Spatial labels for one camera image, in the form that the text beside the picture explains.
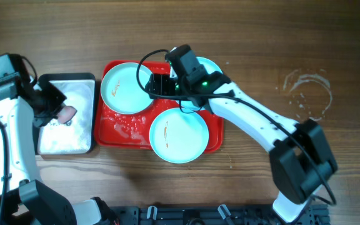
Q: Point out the black water tray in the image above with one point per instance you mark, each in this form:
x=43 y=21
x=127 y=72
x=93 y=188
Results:
x=75 y=136

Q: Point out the pink sponge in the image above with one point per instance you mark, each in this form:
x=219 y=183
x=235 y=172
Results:
x=66 y=114

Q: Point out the red plastic tray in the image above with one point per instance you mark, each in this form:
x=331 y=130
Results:
x=115 y=130

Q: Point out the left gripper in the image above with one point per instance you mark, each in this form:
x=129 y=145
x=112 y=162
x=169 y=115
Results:
x=51 y=102

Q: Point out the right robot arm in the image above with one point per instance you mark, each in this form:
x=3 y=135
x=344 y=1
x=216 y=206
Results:
x=299 y=154

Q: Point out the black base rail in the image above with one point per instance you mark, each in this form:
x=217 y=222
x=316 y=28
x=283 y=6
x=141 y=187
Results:
x=246 y=215

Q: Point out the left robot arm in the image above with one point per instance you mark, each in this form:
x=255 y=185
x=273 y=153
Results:
x=26 y=103

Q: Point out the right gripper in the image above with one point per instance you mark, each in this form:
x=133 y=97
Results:
x=160 y=86

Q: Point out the light blue plate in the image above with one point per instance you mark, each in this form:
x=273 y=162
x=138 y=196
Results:
x=121 y=92
x=177 y=137
x=196 y=80

